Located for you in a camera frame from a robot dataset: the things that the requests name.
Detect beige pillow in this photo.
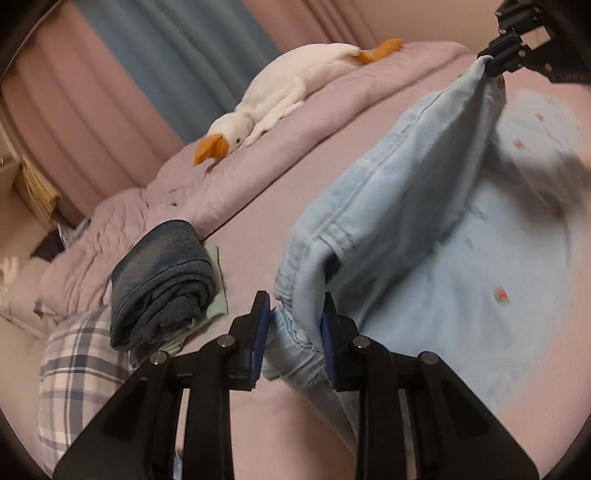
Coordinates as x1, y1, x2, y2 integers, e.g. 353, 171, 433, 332
1, 256, 53, 338

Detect light blue strawberry pants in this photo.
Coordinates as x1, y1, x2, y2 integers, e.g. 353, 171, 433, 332
266, 58, 586, 446

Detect folded light green garment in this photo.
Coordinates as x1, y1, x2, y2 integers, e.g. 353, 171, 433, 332
128, 243, 230, 365

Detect plaid pillow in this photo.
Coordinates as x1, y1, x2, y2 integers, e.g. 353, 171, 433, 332
38, 305, 131, 474

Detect pink duvet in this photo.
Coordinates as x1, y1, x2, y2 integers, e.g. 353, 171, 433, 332
39, 41, 470, 317

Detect folded dark blue jeans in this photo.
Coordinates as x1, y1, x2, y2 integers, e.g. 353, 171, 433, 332
110, 219, 213, 352

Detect white goose plush toy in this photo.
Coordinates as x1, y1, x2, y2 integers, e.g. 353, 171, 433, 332
193, 38, 404, 165

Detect dark clothes at headboard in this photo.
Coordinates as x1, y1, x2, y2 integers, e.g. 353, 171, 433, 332
31, 217, 91, 262

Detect pink curtain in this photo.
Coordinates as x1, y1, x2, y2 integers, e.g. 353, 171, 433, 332
1, 1, 377, 218

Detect blue curtain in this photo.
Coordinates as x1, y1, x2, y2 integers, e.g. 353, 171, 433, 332
75, 0, 280, 143

